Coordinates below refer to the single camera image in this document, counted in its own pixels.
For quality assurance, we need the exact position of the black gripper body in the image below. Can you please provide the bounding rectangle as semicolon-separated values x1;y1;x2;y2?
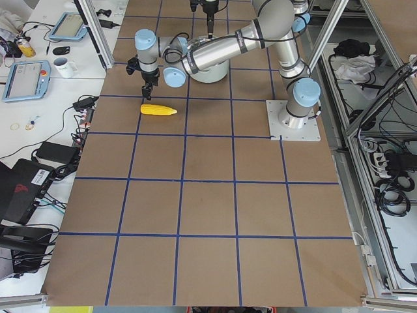
203;0;218;15
141;68;159;85

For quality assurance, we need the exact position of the yellow corn cob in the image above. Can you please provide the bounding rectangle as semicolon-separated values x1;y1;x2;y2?
140;104;177;116

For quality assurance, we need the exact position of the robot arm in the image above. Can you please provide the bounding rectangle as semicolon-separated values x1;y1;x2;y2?
189;0;309;39
126;0;321;129

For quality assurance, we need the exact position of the light green electric pot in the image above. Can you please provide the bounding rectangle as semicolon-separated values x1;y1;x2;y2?
187;36;229;83

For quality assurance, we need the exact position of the white mug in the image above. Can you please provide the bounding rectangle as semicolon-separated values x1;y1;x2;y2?
53;57;78;78

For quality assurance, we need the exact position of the far blue teach pendant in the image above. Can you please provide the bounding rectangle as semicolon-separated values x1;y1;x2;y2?
48;12;87;41

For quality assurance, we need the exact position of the blue teach pendant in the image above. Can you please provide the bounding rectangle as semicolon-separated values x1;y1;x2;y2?
48;12;87;41
2;60;51;102

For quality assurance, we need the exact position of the black power brick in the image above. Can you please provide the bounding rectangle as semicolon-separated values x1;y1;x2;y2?
35;142;79;164

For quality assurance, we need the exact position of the near blue teach pendant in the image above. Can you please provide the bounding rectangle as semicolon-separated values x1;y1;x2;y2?
2;60;51;102

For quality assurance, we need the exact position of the yellow can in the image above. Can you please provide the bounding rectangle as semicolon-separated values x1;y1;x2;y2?
16;39;36;57

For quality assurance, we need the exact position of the black laptop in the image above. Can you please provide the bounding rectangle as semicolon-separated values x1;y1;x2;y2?
1;158;55;225

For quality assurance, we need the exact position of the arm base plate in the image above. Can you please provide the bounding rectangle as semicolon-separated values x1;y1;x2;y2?
266;100;321;142

